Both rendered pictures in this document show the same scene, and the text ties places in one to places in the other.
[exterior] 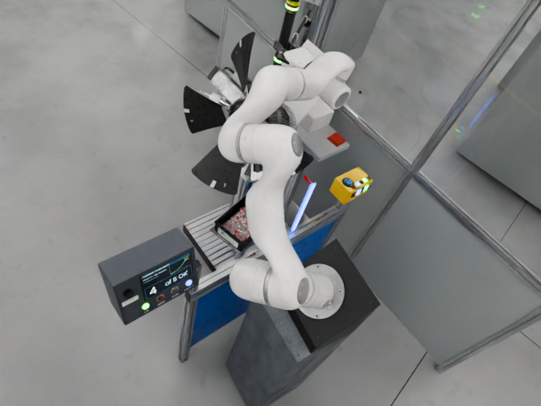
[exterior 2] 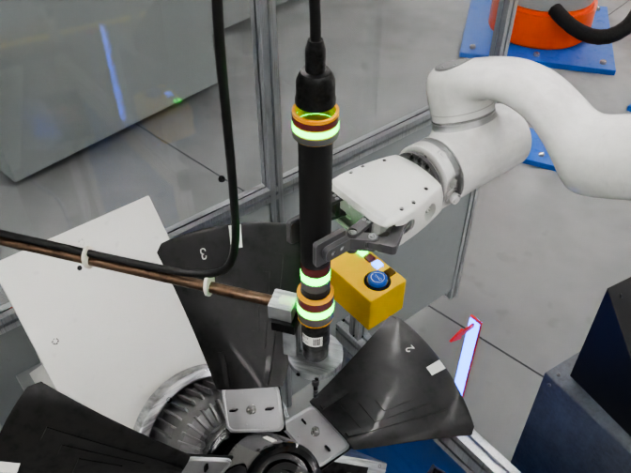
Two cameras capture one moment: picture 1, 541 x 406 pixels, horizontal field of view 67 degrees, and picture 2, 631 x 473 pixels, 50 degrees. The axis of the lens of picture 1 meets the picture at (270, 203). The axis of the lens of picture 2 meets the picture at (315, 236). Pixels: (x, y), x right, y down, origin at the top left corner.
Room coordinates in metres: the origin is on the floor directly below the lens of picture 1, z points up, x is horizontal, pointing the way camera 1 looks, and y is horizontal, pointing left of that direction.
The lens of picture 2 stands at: (1.21, 0.65, 2.06)
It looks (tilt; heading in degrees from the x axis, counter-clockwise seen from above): 43 degrees down; 284
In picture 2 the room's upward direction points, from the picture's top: straight up
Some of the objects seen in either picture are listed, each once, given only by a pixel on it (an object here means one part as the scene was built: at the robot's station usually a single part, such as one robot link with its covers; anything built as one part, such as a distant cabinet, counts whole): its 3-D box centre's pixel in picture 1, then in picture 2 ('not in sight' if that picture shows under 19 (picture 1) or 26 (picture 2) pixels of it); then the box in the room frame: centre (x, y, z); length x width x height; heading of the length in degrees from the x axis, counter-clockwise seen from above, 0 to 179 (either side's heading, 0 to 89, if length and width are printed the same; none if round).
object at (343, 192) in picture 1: (350, 186); (361, 285); (1.35, -0.33, 1.02); 0.16 x 0.10 x 0.11; 142
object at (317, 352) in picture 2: not in sight; (315, 240); (1.34, 0.14, 1.58); 0.04 x 0.04 x 0.46
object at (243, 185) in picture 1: (238, 200); not in sight; (1.50, 0.18, 0.45); 0.09 x 0.04 x 0.91; 52
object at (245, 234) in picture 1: (241, 225); not in sight; (1.08, 0.09, 0.83); 0.19 x 0.14 x 0.04; 157
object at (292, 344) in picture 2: not in sight; (307, 331); (1.35, 0.14, 1.42); 0.09 x 0.07 x 0.10; 177
